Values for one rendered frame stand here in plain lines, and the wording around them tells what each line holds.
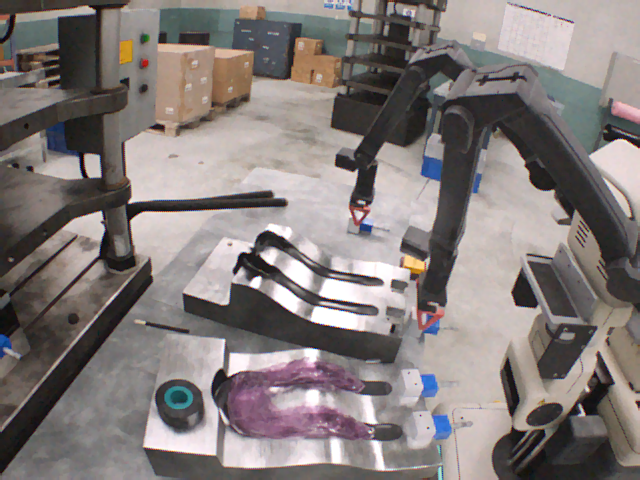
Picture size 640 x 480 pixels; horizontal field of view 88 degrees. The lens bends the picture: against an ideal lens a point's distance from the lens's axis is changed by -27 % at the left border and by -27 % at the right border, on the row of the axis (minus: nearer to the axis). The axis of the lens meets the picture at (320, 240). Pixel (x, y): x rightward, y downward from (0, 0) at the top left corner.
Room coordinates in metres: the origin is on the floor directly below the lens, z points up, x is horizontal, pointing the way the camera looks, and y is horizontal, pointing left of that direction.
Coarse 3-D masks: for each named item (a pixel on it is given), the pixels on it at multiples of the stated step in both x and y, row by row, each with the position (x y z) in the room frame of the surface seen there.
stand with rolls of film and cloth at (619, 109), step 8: (608, 104) 5.13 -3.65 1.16; (616, 104) 5.10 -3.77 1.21; (624, 104) 5.08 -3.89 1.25; (608, 112) 5.11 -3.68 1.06; (616, 112) 5.04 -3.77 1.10; (624, 112) 5.01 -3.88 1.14; (632, 112) 4.99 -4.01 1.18; (632, 120) 5.01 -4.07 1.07; (600, 128) 5.14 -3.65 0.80; (608, 128) 5.12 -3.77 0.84; (616, 128) 5.03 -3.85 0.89; (600, 136) 5.11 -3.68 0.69; (608, 136) 5.04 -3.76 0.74; (616, 136) 4.98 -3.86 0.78; (624, 136) 4.97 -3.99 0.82; (632, 136) 4.97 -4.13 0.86; (632, 144) 4.94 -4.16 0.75; (592, 152) 5.16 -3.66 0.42
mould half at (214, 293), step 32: (224, 256) 0.89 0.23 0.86; (288, 256) 0.84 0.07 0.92; (320, 256) 0.91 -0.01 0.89; (192, 288) 0.74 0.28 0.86; (224, 288) 0.76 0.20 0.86; (256, 288) 0.69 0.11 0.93; (320, 288) 0.79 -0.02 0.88; (352, 288) 0.80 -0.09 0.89; (384, 288) 0.81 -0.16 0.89; (224, 320) 0.71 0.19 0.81; (256, 320) 0.69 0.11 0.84; (288, 320) 0.68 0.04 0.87; (320, 320) 0.68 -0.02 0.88; (352, 320) 0.69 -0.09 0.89; (384, 320) 0.70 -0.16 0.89; (352, 352) 0.66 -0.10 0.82; (384, 352) 0.65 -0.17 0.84
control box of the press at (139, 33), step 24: (72, 24) 0.98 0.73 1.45; (144, 24) 1.18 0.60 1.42; (72, 48) 0.98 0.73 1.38; (120, 48) 1.06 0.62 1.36; (144, 48) 1.18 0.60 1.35; (72, 72) 0.98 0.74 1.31; (120, 72) 1.06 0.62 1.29; (144, 72) 1.19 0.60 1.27; (144, 96) 1.19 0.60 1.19; (72, 120) 0.98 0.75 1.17; (96, 120) 0.97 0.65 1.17; (120, 120) 1.06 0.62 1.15; (144, 120) 1.19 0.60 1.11; (72, 144) 0.99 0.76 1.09; (96, 144) 0.97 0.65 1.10
